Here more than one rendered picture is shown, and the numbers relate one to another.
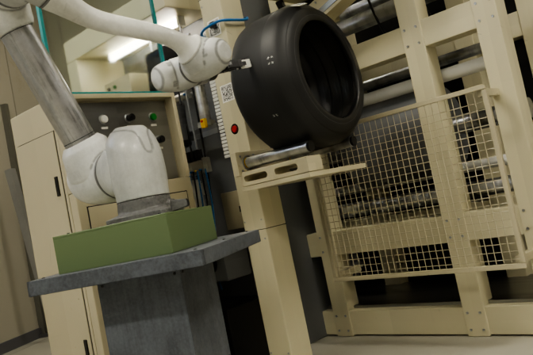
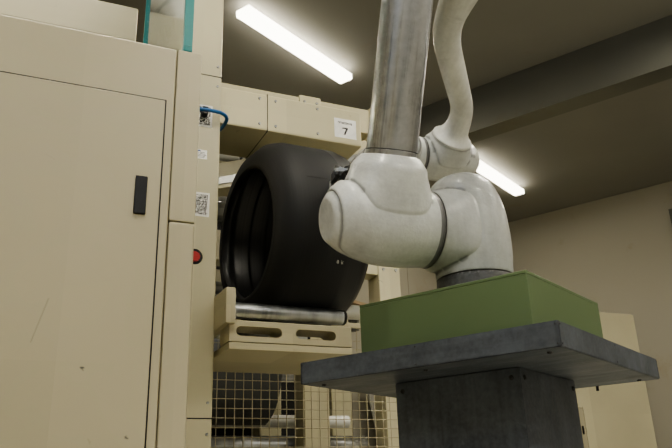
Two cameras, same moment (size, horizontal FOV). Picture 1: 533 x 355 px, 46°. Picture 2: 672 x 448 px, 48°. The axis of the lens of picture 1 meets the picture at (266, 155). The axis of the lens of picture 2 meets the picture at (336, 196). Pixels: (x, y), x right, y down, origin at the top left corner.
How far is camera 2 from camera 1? 2.39 m
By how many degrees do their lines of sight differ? 68
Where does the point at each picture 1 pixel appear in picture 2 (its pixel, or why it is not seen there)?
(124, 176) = (506, 237)
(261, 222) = (205, 407)
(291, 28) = not seen: hidden behind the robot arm
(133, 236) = (582, 317)
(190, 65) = (459, 155)
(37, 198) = (40, 193)
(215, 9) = (209, 96)
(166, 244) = not seen: hidden behind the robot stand
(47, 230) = (54, 267)
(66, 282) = (587, 342)
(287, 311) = not seen: outside the picture
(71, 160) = (417, 175)
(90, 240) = (555, 298)
